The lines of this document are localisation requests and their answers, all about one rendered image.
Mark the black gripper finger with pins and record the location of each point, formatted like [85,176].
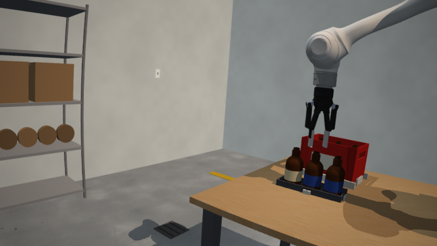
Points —
[329,122]
[310,123]

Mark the red crate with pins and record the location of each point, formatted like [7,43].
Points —
[351,163]

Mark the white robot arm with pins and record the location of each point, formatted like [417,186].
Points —
[326,48]

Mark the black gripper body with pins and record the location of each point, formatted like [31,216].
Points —
[324,95]

